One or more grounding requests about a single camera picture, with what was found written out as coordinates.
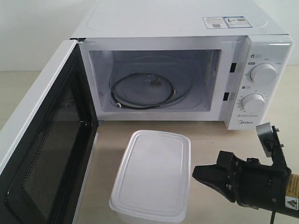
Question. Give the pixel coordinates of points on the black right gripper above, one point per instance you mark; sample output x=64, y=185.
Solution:
x=214, y=177

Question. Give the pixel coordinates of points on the white plastic lidded container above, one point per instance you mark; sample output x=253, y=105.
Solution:
x=153, y=180

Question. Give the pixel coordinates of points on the white microwave door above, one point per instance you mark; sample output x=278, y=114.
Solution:
x=46, y=145

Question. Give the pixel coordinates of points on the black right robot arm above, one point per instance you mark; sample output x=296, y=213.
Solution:
x=290, y=198

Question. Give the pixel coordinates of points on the white microwave oven body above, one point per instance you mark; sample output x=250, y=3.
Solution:
x=123, y=30

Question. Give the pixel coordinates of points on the printed paper instruction sheet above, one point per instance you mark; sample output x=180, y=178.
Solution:
x=226, y=22

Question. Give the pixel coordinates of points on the lower white timer knob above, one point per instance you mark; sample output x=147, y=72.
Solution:
x=253, y=103

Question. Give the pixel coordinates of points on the upper white power knob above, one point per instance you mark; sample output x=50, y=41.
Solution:
x=263, y=74

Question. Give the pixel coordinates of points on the glass turntable plate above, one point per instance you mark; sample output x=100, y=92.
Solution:
x=150, y=81

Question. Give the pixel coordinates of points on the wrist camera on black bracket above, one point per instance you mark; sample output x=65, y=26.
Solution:
x=268, y=136

